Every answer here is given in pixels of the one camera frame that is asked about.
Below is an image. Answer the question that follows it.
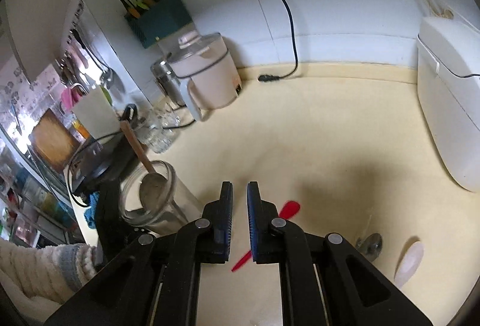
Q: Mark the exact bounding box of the clear glass mug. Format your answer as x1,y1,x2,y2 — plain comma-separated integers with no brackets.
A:
140,109,181,154

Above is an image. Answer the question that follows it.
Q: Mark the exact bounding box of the pink hanging utensil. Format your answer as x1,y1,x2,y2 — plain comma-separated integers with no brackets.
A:
75,34,92,70

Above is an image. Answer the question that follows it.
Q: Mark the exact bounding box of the wooden cutting board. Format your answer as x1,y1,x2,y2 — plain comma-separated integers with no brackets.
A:
28,109,82,173

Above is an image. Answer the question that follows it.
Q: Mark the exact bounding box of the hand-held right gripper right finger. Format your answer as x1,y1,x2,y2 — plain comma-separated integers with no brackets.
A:
246,181,434,326

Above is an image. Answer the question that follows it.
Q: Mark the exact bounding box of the person's left forearm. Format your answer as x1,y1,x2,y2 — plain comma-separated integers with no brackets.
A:
0,239,99,306

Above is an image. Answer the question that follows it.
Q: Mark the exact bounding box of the teal wall utensil holder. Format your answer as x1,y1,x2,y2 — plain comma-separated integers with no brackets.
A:
124,0,194,49

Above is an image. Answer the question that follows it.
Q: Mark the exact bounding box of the white cutting board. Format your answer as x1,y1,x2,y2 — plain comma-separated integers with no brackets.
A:
71,86,119,140

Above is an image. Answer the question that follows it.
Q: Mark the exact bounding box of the hanging metal ladle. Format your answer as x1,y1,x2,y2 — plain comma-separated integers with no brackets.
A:
88,45,114,87

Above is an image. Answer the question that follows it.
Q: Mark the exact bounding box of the blue knitted cloth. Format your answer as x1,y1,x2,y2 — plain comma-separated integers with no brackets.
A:
84,193,103,229

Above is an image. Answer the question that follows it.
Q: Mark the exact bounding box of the orange bottle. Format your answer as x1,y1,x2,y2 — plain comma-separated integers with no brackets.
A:
73,120,91,141

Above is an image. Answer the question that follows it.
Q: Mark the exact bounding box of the black power cable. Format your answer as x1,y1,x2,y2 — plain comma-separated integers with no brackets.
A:
256,0,299,84

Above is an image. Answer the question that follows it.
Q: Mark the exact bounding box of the translucent plastic spoon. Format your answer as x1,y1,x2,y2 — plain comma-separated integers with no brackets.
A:
394,241,424,289

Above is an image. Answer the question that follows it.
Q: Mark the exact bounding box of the red plastic spoon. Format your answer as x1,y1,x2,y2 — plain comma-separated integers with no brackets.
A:
231,201,301,271

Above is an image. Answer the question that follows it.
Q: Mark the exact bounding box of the pink cloth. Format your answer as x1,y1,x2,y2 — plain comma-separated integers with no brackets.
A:
61,86,86,112

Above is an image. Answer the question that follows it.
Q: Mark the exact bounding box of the beige electric cooking pot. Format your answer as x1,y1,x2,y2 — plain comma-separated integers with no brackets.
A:
169,32,241,121

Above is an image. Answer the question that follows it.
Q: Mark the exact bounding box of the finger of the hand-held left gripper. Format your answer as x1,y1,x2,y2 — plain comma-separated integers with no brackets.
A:
94,179,126,237

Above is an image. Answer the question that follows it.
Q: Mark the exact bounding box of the tall clear glass jar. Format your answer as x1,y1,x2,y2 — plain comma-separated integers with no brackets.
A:
118,160,206,237

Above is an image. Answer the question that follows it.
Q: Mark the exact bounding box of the stainless steel canister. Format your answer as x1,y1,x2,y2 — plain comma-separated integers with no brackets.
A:
151,60,186,108

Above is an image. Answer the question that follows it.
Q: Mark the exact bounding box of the small metal spoon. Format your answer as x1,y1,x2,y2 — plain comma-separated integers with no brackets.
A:
355,233,383,260

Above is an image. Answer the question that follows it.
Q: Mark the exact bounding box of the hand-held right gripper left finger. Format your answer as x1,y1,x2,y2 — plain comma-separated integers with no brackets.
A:
45,181,234,326

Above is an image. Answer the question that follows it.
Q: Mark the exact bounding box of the white rice cooker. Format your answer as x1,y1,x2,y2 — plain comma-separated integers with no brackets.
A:
416,16,480,192

